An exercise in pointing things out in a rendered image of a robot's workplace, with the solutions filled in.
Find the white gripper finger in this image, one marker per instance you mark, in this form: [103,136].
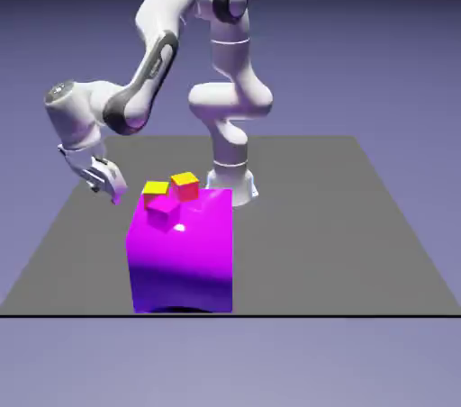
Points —
[116,199]
[94,188]

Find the large magenta box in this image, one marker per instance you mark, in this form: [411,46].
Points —
[180,263]

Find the small orange cube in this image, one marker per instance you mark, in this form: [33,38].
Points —
[185,187]

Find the small magenta cube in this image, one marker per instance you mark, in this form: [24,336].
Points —
[164,214]

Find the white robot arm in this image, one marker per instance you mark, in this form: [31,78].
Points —
[230,65]

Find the small yellow cube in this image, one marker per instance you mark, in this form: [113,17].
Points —
[155,187]

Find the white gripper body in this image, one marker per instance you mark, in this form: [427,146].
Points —
[104,174]

